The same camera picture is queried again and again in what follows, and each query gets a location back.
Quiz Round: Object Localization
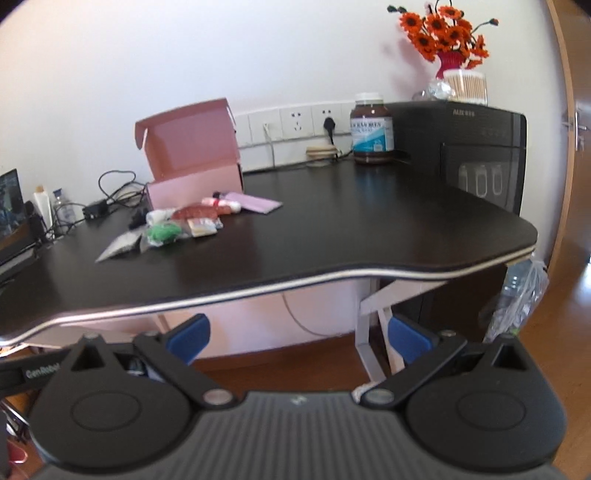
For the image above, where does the green frog toy bag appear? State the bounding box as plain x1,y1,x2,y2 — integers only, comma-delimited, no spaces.
139,221,189,253

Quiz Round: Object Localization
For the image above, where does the white desk leg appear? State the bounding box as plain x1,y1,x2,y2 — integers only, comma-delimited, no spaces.
355,280,446,382

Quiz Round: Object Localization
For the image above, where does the grey clear sachet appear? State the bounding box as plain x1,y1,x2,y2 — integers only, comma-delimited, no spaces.
95,229,143,263

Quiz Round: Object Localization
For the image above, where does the plastic bag with bottles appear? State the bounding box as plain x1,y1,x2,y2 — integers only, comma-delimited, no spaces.
484,257,549,343

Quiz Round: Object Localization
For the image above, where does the cartoon sticker packet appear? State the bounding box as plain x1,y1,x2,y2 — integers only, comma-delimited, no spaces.
187,218,223,238

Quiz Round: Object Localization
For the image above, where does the black laptop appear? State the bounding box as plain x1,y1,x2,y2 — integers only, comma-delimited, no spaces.
0,169,37,282

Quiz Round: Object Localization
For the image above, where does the white cream tube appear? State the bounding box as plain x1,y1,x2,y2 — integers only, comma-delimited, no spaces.
145,209,175,226

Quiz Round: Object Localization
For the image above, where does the red translucent hand-shaped comb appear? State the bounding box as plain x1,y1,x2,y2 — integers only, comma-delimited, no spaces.
171,204,232,221

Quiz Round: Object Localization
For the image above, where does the red white tube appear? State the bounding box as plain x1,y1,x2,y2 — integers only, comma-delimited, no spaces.
200,197,242,215

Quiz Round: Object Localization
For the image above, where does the black power adapter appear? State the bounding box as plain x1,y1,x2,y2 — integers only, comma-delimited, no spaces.
82,200,109,221

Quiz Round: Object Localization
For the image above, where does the small clear bottle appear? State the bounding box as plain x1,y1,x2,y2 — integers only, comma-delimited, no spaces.
53,188,76,228

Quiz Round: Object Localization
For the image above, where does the white tube wooden cap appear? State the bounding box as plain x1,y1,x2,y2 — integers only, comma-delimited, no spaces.
33,185,54,241

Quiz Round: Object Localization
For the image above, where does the pink cardboard box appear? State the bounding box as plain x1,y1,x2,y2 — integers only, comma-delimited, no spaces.
134,98,243,209

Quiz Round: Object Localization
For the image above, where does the black appliance cabinet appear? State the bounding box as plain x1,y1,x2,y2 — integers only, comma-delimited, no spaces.
387,101,527,214

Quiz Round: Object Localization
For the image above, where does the brown fish oil bottle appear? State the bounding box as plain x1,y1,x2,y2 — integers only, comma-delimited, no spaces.
349,93,394,164

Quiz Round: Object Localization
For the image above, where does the clear wrapped packet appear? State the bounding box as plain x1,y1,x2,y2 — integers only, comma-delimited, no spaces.
412,79,457,101

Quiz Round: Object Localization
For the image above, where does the cotton swab box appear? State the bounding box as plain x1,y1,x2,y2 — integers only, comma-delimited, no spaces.
444,69,488,105

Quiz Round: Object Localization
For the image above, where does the red ribbed vase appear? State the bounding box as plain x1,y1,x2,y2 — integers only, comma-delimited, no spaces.
436,50,465,80

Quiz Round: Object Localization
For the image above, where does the orange flower bouquet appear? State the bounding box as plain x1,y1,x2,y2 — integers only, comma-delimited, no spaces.
387,1,499,69

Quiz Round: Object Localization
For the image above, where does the wooden door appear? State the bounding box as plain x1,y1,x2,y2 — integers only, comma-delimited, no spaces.
544,0,591,273

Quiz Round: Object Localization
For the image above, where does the black tangled cable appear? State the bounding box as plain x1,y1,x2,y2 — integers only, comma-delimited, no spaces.
52,169,150,236

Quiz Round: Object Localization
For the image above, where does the black wall plug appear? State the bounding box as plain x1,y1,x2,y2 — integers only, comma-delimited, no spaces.
322,116,335,145

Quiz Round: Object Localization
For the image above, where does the white charging cable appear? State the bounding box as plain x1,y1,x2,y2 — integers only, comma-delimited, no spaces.
237,121,325,169

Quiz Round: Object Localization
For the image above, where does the white wall socket strip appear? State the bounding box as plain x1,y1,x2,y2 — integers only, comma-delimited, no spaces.
235,100,355,148

